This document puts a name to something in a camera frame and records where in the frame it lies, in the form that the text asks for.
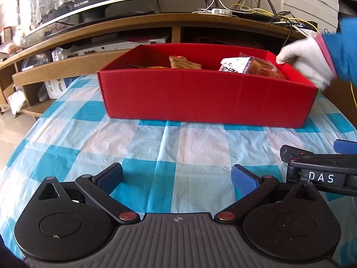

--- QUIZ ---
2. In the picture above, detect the silver media player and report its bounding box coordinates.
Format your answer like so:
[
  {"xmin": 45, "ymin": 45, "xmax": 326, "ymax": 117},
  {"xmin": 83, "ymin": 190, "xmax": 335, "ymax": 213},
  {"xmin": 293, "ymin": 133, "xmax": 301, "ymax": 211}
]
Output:
[{"xmin": 69, "ymin": 35, "xmax": 171, "ymax": 57}]

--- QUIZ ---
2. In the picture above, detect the yellow cable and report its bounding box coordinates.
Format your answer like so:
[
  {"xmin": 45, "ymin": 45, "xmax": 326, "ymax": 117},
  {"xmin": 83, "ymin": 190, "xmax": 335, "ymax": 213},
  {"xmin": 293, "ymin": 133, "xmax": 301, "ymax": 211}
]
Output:
[{"xmin": 230, "ymin": 4, "xmax": 357, "ymax": 113}]

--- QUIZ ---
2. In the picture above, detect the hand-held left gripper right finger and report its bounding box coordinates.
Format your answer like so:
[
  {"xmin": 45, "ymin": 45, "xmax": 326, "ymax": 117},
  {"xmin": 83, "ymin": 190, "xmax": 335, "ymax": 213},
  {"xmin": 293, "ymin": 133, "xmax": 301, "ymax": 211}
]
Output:
[{"xmin": 214, "ymin": 164, "xmax": 318, "ymax": 222}]

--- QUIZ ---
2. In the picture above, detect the red cardboard box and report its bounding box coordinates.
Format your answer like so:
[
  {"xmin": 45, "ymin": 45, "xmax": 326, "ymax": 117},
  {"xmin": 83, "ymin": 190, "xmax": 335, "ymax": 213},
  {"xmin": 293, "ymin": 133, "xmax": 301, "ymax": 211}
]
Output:
[{"xmin": 97, "ymin": 44, "xmax": 319, "ymax": 129}]

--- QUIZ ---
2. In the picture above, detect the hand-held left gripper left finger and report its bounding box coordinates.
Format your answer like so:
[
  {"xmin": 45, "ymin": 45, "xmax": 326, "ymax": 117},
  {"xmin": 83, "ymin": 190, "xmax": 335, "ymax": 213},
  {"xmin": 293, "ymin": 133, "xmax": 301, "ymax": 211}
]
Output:
[{"xmin": 37, "ymin": 163, "xmax": 141, "ymax": 225}]

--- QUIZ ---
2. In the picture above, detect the blue checked tablecloth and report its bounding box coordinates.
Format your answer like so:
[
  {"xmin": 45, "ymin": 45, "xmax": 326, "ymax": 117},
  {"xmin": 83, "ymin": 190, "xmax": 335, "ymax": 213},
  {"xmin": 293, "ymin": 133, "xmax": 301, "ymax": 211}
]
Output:
[{"xmin": 0, "ymin": 74, "xmax": 357, "ymax": 268}]

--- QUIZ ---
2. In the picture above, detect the person's right forearm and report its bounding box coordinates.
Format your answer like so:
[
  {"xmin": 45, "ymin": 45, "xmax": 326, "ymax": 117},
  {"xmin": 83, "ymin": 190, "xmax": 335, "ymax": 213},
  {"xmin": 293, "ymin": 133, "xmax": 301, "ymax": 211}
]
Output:
[{"xmin": 316, "ymin": 16, "xmax": 357, "ymax": 85}]

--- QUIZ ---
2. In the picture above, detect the white and red snack packet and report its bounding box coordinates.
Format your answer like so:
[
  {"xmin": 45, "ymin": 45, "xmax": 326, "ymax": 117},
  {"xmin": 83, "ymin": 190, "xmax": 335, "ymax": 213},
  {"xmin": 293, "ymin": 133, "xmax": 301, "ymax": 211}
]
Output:
[{"xmin": 219, "ymin": 57, "xmax": 255, "ymax": 74}]

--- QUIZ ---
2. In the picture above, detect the white carton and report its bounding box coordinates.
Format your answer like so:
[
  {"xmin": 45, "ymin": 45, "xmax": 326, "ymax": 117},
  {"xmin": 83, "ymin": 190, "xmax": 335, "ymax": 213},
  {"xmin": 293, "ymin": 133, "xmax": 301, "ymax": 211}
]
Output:
[{"xmin": 45, "ymin": 76, "xmax": 76, "ymax": 100}]

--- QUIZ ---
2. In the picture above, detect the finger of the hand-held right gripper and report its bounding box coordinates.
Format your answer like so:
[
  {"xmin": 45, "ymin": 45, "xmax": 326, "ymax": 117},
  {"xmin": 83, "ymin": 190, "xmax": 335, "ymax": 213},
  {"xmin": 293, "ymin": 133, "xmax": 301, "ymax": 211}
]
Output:
[
  {"xmin": 334, "ymin": 139, "xmax": 357, "ymax": 155},
  {"xmin": 280, "ymin": 144, "xmax": 316, "ymax": 163}
]

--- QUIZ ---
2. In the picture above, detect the black router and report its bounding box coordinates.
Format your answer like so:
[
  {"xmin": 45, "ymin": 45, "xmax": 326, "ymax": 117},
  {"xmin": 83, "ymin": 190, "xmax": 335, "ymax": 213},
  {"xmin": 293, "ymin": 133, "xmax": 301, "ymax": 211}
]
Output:
[{"xmin": 258, "ymin": 0, "xmax": 319, "ymax": 31}]

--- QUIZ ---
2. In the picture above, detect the person's right hand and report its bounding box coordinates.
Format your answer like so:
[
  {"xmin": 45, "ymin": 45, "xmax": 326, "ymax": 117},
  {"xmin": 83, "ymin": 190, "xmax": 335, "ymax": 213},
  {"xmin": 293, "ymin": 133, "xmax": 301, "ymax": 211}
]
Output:
[{"xmin": 276, "ymin": 36, "xmax": 337, "ymax": 90}]

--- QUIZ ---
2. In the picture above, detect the clear plastic bag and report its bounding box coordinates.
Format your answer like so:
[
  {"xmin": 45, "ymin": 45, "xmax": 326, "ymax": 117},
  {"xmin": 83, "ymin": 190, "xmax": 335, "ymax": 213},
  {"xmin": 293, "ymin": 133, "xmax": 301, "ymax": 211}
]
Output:
[{"xmin": 51, "ymin": 47, "xmax": 68, "ymax": 62}]

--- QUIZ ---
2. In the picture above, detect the white and purple snack packet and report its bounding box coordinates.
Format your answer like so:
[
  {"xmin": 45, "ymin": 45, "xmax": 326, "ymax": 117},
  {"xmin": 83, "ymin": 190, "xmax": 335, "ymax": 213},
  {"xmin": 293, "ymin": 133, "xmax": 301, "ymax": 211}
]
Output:
[{"xmin": 239, "ymin": 52, "xmax": 288, "ymax": 80}]

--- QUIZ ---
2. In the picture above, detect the white power strip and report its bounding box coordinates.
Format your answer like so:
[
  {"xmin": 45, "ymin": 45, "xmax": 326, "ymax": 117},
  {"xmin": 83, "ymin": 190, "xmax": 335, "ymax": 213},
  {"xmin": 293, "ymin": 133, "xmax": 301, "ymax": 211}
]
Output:
[{"xmin": 210, "ymin": 8, "xmax": 234, "ymax": 16}]

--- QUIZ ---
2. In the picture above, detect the wooden television stand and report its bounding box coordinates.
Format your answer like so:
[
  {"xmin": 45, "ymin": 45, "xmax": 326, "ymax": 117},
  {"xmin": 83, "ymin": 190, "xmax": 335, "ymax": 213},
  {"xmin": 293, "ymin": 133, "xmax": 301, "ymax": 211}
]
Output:
[{"xmin": 0, "ymin": 13, "xmax": 310, "ymax": 118}]

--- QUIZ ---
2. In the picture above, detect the orange-brown snack packet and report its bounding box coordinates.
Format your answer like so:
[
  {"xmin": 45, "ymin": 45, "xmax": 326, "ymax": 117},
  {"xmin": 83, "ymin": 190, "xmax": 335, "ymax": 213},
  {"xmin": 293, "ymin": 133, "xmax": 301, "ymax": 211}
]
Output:
[{"xmin": 168, "ymin": 55, "xmax": 202, "ymax": 70}]

